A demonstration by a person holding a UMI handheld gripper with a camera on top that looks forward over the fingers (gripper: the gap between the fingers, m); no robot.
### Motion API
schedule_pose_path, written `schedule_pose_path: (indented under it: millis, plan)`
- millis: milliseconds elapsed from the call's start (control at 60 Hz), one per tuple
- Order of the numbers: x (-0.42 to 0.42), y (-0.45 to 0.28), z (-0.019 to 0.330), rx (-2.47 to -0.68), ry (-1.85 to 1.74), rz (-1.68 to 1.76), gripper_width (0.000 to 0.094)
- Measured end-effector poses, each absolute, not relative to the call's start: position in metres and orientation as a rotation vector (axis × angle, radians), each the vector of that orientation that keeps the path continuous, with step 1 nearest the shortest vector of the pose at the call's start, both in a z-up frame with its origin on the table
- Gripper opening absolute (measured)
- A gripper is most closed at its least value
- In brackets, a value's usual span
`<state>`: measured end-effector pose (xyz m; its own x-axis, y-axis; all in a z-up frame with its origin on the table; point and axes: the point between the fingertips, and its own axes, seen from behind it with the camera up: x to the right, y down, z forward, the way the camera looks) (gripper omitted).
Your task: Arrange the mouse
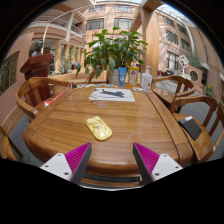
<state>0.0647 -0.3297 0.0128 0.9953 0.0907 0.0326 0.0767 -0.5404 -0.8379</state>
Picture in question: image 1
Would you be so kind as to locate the white abstract sculpture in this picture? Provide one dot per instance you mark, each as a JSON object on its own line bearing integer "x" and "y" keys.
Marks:
{"x": 184, "y": 65}

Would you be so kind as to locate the white pump bottle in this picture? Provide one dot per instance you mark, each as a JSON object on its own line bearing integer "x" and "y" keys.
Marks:
{"x": 146, "y": 81}

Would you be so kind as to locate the black notebook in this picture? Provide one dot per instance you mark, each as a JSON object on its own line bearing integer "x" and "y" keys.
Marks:
{"x": 190, "y": 127}

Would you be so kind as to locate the dark bust statue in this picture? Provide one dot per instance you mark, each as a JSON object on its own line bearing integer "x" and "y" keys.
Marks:
{"x": 37, "y": 49}

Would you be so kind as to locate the white mouse pad, dark print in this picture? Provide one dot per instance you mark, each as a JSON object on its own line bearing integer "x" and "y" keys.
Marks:
{"x": 113, "y": 96}

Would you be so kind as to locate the dark red wooden pedestal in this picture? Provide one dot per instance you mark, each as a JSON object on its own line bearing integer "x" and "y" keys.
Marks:
{"x": 36, "y": 68}

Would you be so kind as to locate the small white wrapper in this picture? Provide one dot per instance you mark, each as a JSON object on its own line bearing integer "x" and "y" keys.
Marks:
{"x": 137, "y": 89}

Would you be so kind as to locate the green plant in white pot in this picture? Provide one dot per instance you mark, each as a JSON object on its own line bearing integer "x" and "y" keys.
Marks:
{"x": 111, "y": 50}

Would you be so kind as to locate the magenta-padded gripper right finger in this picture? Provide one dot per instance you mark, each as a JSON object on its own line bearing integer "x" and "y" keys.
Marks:
{"x": 163, "y": 165}

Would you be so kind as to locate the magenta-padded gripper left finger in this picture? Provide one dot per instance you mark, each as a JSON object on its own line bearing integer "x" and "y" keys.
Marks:
{"x": 58, "y": 165}

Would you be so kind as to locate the wooden round-back chair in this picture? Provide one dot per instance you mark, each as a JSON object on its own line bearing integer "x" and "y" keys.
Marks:
{"x": 23, "y": 105}
{"x": 90, "y": 76}
{"x": 170, "y": 96}
{"x": 200, "y": 146}
{"x": 6, "y": 146}

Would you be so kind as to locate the yellow bottle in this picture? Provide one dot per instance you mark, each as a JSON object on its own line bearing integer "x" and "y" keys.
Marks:
{"x": 133, "y": 76}

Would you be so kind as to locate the yellow computer mouse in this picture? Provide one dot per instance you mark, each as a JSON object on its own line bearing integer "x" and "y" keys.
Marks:
{"x": 99, "y": 128}

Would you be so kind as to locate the blue tube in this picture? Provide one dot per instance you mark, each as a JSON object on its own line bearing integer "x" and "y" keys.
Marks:
{"x": 122, "y": 77}

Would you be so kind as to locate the yellow flowering plant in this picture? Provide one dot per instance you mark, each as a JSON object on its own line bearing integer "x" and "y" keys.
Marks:
{"x": 209, "y": 90}

